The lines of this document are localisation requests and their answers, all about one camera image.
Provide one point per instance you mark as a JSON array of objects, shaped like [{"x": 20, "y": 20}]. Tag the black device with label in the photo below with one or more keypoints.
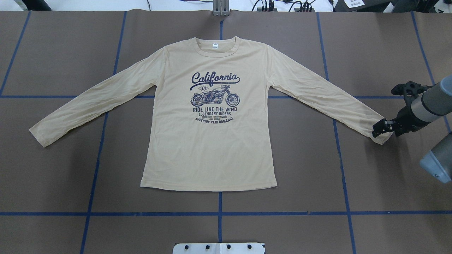
[{"x": 369, "y": 6}]

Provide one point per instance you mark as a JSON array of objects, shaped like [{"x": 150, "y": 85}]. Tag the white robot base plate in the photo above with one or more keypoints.
[{"x": 220, "y": 248}]

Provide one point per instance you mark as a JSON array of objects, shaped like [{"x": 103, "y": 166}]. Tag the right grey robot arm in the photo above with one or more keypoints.
[{"x": 424, "y": 104}]

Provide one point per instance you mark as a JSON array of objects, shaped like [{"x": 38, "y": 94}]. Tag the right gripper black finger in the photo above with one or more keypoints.
[{"x": 383, "y": 126}]

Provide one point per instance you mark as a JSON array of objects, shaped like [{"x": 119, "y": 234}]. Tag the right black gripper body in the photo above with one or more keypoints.
[{"x": 406, "y": 121}]

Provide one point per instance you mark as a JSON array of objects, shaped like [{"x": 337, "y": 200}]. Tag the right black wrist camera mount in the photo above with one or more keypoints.
[{"x": 410, "y": 91}]

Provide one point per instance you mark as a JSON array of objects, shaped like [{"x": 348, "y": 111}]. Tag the beige long-sleeve printed shirt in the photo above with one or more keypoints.
[{"x": 210, "y": 120}]

